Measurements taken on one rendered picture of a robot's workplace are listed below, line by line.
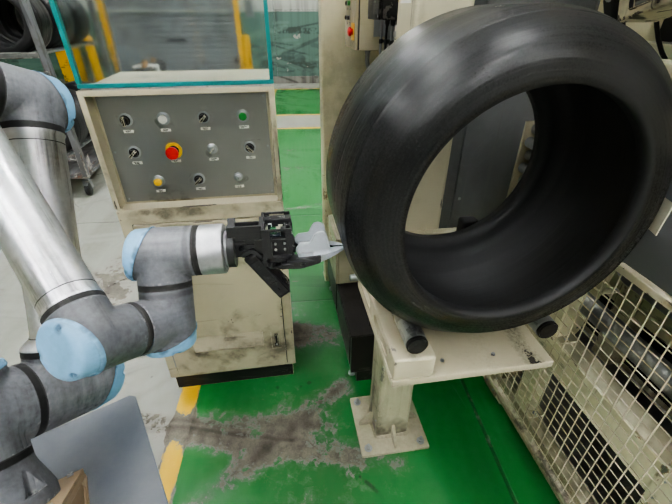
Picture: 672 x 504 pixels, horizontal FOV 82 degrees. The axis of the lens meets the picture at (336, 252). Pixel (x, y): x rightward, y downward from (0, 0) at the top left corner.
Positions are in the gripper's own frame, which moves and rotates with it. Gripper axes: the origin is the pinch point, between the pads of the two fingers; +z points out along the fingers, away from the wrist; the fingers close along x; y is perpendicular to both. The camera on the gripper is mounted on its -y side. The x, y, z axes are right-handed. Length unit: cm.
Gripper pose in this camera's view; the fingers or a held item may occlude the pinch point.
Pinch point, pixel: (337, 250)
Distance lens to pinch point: 74.1
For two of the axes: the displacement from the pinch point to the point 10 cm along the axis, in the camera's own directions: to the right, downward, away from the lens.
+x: -1.5, -5.3, 8.3
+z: 9.9, -0.7, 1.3
